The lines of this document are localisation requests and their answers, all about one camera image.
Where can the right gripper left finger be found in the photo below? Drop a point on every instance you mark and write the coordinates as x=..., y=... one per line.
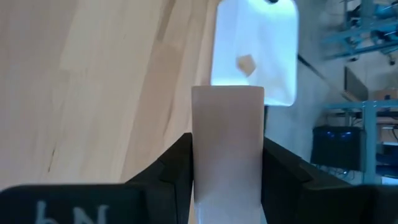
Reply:
x=93, y=205

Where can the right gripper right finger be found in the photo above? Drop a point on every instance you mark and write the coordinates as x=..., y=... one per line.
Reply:
x=311, y=205

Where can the pale pink rectangular block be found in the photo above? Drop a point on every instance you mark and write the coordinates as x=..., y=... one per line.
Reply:
x=228, y=140

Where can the black computer case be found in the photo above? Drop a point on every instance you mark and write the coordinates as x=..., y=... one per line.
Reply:
x=337, y=149

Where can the gray flat board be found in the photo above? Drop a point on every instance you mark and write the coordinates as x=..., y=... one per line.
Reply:
x=354, y=85

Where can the natural wood cube block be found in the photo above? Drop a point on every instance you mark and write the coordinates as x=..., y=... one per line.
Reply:
x=246, y=65

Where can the white plastic bin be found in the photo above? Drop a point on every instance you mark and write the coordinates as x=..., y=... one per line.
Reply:
x=267, y=37

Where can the blue metal shelf frame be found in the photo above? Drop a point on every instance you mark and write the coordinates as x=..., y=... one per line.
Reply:
x=370, y=140
x=363, y=31

